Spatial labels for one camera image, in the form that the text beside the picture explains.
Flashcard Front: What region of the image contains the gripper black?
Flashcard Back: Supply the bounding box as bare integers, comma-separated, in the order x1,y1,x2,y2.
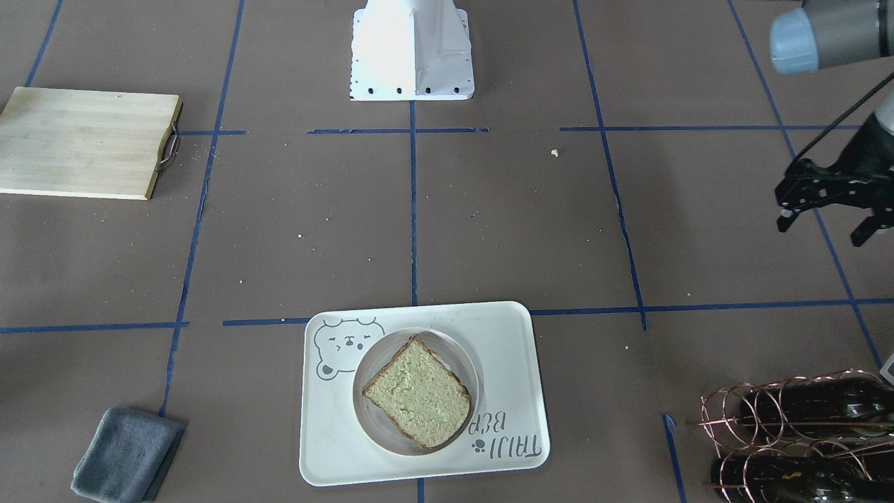
774,112,892,247

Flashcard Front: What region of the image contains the bread slice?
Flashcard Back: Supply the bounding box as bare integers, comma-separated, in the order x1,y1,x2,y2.
360,335,472,450

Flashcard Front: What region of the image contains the white round plate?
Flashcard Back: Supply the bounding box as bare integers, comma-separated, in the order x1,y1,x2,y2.
353,328,480,455

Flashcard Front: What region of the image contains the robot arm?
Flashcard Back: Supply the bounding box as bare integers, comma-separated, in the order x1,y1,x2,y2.
770,1,893,247

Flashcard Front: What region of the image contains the cream bear tray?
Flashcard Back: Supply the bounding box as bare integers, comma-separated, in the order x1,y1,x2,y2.
299,300,550,486

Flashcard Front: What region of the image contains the dark wine bottle front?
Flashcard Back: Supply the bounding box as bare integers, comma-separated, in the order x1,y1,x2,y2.
740,377,893,439

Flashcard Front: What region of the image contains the dark wine bottle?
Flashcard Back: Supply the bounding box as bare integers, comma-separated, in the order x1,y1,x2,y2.
710,454,893,502
740,377,893,439

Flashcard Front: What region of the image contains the dark wine bottle rear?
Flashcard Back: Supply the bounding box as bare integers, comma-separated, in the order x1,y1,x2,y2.
710,454,893,502

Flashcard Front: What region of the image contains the grey folded cloth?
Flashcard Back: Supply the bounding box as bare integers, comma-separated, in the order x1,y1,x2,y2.
71,407,185,502

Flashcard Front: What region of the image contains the wooden cutting board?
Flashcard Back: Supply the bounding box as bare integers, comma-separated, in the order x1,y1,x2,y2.
1,87,182,201

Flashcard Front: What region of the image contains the copper wire bottle rack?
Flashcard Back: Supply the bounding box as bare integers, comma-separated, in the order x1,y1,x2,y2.
699,370,893,502

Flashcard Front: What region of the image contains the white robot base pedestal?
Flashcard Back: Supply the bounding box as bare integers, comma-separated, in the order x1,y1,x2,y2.
349,1,476,101

